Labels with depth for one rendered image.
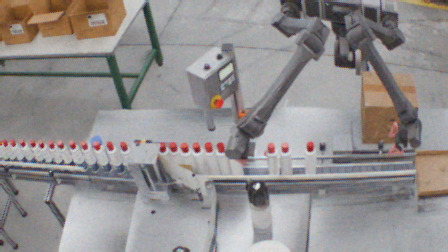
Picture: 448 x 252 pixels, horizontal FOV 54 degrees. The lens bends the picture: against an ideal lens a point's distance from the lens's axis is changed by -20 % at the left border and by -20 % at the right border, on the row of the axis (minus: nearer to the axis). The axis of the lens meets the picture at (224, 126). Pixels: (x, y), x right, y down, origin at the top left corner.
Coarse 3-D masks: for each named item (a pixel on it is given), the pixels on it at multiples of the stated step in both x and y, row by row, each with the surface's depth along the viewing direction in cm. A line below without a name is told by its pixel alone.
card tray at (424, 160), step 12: (420, 156) 239; (432, 156) 237; (444, 156) 235; (420, 168) 233; (432, 168) 232; (444, 168) 230; (420, 180) 229; (432, 180) 227; (444, 180) 225; (420, 192) 221; (432, 192) 220; (444, 192) 219
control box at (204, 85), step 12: (216, 48) 213; (204, 60) 209; (216, 60) 208; (228, 60) 209; (192, 72) 205; (204, 72) 204; (216, 72) 206; (192, 84) 211; (204, 84) 205; (216, 84) 210; (204, 96) 210; (216, 96) 213; (228, 96) 219; (204, 108) 217
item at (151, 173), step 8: (136, 168) 226; (152, 168) 234; (136, 176) 230; (144, 176) 232; (152, 176) 233; (160, 176) 233; (168, 176) 242; (144, 184) 234; (152, 184) 233; (160, 184) 239; (144, 192) 239; (152, 192) 238; (160, 192) 236; (168, 192) 238
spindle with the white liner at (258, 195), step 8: (256, 184) 203; (264, 184) 203; (248, 192) 203; (256, 192) 201; (264, 192) 202; (248, 200) 207; (256, 200) 203; (264, 200) 204; (256, 208) 208; (264, 208) 208; (256, 216) 211; (264, 216) 211; (256, 224) 217; (264, 224) 216; (272, 224) 223; (264, 232) 220
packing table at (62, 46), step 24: (144, 0) 381; (0, 48) 382; (24, 48) 371; (48, 48) 362; (72, 48) 354; (96, 48) 348; (0, 72) 457; (24, 72) 447; (48, 72) 438; (72, 72) 429; (144, 72) 411; (120, 96) 379
